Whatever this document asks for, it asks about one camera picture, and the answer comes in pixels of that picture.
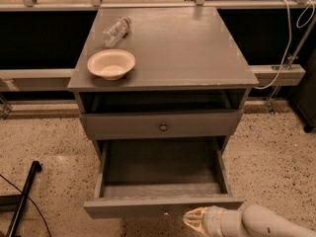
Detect black metal stand leg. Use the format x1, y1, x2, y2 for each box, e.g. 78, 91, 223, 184
0, 161, 41, 237

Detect metal railing frame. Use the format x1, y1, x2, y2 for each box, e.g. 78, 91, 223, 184
0, 0, 316, 120

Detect grey drawer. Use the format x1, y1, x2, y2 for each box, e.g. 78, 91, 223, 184
80, 111, 243, 140
84, 137, 243, 218

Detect white paper bowl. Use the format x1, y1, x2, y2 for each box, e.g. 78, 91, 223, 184
87, 49, 135, 81

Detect clear plastic water bottle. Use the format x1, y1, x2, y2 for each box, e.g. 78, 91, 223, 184
102, 16, 131, 47

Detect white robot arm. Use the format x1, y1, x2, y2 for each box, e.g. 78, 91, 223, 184
183, 204, 316, 237

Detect grey wooden drawer cabinet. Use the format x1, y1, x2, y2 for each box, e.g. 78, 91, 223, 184
67, 6, 260, 161

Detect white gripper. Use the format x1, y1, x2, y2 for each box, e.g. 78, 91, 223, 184
183, 206, 248, 237

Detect dark cabinet on wheels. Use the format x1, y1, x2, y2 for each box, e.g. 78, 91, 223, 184
291, 50, 316, 132

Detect black floor cable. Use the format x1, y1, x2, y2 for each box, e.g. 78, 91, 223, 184
0, 173, 52, 237

